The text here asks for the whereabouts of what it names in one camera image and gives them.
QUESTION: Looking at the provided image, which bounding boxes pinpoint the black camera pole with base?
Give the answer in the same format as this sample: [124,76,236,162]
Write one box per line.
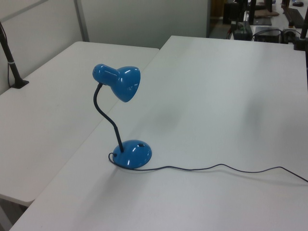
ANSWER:
[0,21,30,89]

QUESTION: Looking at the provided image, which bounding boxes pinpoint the black clamp pole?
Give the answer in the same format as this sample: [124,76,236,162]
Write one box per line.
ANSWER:
[292,13,308,51]

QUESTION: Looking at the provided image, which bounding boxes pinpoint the grey partition post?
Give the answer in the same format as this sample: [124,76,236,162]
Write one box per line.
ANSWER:
[74,0,90,42]

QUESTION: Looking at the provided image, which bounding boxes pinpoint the blue desk lamp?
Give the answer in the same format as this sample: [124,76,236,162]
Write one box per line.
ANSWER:
[91,63,153,170]

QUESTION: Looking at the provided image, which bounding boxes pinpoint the thin black lamp cord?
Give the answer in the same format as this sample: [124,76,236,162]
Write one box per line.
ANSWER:
[107,152,308,183]

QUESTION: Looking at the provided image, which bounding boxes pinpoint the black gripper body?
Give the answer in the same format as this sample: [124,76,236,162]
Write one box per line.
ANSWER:
[231,20,253,37]

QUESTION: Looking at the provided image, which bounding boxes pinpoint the black electronics box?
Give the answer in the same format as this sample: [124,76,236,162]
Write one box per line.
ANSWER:
[252,26,282,43]

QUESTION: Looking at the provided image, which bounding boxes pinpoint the black computer case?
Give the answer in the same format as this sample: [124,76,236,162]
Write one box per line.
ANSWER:
[222,1,241,25]

